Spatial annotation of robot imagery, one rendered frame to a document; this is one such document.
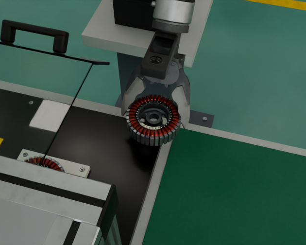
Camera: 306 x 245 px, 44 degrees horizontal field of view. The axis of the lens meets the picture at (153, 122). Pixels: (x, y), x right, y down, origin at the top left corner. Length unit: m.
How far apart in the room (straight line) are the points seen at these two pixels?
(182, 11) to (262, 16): 1.73
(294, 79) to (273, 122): 0.32
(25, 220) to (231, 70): 1.76
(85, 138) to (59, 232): 0.48
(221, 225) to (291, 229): 0.13
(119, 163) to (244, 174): 0.26
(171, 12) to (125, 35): 0.38
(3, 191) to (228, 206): 0.49
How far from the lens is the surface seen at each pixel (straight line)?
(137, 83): 0.75
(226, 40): 2.22
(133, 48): 1.05
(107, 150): 0.81
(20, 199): 0.39
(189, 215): 0.76
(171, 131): 0.74
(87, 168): 0.78
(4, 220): 0.39
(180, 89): 0.74
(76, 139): 0.83
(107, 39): 1.07
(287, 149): 0.88
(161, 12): 0.72
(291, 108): 1.96
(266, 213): 0.79
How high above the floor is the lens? 1.45
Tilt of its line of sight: 54 degrees down
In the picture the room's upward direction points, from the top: straight up
